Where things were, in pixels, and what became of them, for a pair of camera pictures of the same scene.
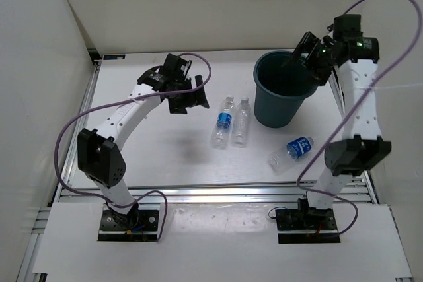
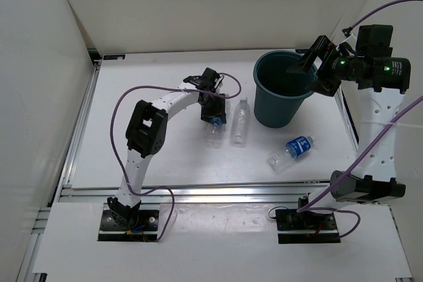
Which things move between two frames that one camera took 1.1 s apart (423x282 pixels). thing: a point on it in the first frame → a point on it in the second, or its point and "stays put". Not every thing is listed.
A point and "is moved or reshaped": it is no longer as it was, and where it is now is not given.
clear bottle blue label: (223, 126) is moved or reshaped
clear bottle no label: (242, 126) stays put
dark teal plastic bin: (279, 90) stays put
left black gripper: (194, 98) → (217, 110)
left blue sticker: (114, 57) stays put
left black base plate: (146, 230) stays put
